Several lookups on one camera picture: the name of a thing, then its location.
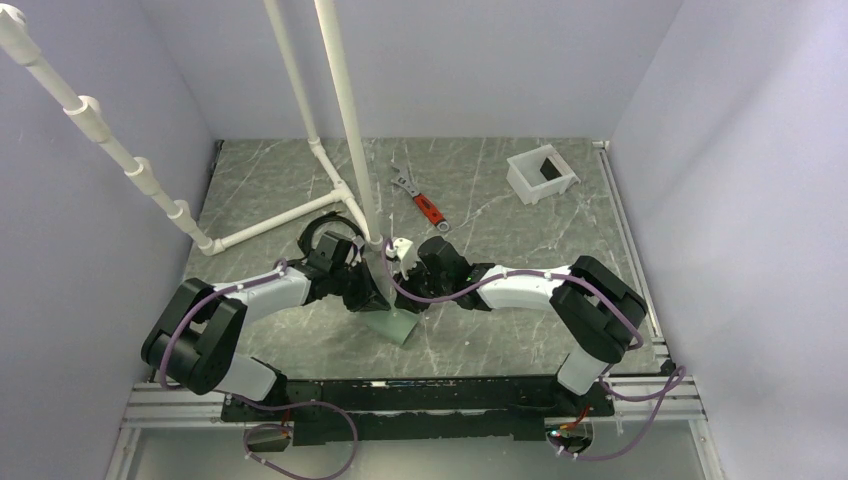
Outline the red handled adjustable wrench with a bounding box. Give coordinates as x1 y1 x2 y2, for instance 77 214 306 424
392 165 450 233

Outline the white card box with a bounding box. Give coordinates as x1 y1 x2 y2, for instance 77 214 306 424
506 144 580 205

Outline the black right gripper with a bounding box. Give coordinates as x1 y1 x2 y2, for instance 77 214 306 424
392 258 452 314

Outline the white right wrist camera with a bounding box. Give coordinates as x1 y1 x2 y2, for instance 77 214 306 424
385 237 419 279

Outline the stack of cards in box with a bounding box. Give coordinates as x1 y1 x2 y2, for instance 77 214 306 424
539 157 564 182

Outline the green card holder wallet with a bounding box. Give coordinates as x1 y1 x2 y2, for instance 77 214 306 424
362 304 421 345

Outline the black coiled usb cable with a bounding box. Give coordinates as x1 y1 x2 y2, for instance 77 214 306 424
297 211 367 256

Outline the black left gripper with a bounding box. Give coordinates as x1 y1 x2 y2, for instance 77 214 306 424
330 258 390 313

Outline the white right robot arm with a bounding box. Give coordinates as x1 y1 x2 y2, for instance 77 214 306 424
384 236 648 415

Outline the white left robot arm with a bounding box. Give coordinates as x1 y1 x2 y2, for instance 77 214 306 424
140 231 390 420

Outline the white pvc pipe frame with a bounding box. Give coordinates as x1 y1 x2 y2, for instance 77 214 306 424
1 1 381 259

